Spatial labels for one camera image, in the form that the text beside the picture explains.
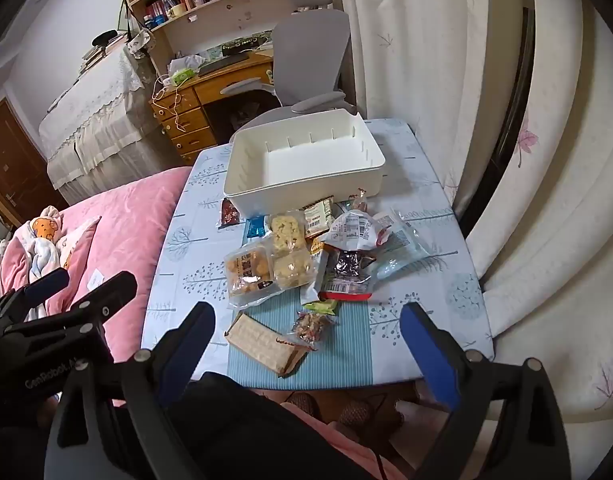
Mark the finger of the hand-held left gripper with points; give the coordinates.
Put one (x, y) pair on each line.
(46, 284)
(114, 291)

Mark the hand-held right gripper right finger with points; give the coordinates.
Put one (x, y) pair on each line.
(431, 355)

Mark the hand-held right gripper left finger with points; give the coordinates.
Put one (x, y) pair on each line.
(186, 355)

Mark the blue snack packet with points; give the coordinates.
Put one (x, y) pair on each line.
(255, 226)

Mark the white silver snack packet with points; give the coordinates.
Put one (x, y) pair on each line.
(351, 230)

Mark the white plastic storage box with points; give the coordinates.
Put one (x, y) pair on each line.
(306, 160)

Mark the cartoon printed cloth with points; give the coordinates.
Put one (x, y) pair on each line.
(46, 245)

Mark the clear cracker packet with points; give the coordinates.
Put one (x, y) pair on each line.
(259, 342)

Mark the person's black clothing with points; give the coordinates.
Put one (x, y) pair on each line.
(236, 425)

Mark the brown patterned slipper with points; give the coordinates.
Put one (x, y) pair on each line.
(354, 413)
(304, 403)

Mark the clear brown cookie packet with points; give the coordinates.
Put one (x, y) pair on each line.
(246, 270)

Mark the large clear plastic bag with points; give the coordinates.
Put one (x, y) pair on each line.
(401, 250)

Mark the red silver snack packet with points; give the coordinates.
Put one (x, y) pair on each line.
(346, 270)

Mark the green yellow candy packet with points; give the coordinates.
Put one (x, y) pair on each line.
(320, 307)

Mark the clear mixed nut packet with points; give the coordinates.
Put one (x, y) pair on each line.
(311, 329)

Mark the person's pink pants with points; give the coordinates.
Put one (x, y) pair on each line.
(346, 447)

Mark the brown wooden door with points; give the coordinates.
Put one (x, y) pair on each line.
(11, 160)

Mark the dark red snack packet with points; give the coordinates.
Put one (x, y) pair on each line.
(229, 214)

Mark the tree printed tablecloth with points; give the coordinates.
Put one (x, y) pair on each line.
(426, 200)

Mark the small orange snack packet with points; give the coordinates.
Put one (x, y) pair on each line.
(317, 246)

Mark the orange twisted snack packet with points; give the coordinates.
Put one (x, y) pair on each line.
(359, 205)

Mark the beige snack packet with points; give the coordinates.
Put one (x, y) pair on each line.
(319, 215)

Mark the white lace furniture cover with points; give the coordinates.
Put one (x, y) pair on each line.
(96, 110)

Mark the wooden desk with drawers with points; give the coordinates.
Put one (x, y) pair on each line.
(186, 120)

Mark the green tissue pack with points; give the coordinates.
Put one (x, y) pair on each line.
(182, 77)

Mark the small stack of books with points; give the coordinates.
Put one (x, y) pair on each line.
(91, 56)

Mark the patterned cloth bag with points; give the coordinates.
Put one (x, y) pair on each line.
(139, 42)

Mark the black hat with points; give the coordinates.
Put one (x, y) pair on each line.
(106, 38)

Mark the black keyboard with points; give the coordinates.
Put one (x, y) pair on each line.
(226, 63)

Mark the cream mug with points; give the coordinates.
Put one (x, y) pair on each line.
(176, 10)

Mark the grey office chair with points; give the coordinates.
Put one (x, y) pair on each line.
(311, 55)

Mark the dark window frame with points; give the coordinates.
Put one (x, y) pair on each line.
(516, 85)

